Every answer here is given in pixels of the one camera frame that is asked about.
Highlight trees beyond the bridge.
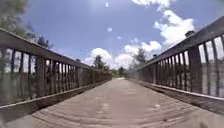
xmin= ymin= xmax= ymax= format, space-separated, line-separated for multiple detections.
xmin=75 ymin=47 xmax=148 ymax=78

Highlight wooden plank bridge deck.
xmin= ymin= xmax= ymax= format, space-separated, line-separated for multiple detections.
xmin=4 ymin=77 xmax=224 ymax=128

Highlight weathered wooden bridge railing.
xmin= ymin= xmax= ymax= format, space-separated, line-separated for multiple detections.
xmin=0 ymin=27 xmax=114 ymax=123
xmin=124 ymin=15 xmax=224 ymax=115

